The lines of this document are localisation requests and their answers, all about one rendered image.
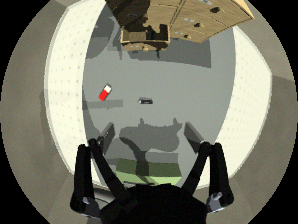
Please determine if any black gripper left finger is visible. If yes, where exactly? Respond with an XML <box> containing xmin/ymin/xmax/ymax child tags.
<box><xmin>70</xmin><ymin>122</ymin><xmax>146</xmax><ymax>219</ymax></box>

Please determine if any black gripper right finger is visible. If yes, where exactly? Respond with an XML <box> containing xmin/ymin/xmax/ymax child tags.
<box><xmin>165</xmin><ymin>122</ymin><xmax>234</xmax><ymax>217</ymax></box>

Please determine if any small wooden chest of drawers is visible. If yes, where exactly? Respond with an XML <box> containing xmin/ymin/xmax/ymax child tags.
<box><xmin>105</xmin><ymin>0</ymin><xmax>255</xmax><ymax>43</ymax></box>

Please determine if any wooden drawer front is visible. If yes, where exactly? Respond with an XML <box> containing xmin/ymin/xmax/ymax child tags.
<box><xmin>173</xmin><ymin>8</ymin><xmax>228</xmax><ymax>35</ymax></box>
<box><xmin>109</xmin><ymin>0</ymin><xmax>181</xmax><ymax>6</ymax></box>
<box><xmin>170</xmin><ymin>25</ymin><xmax>210</xmax><ymax>43</ymax></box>
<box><xmin>121</xmin><ymin>23</ymin><xmax>170</xmax><ymax>51</ymax></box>
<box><xmin>113</xmin><ymin>4</ymin><xmax>177</xmax><ymax>24</ymax></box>
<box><xmin>182</xmin><ymin>0</ymin><xmax>251</xmax><ymax>27</ymax></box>

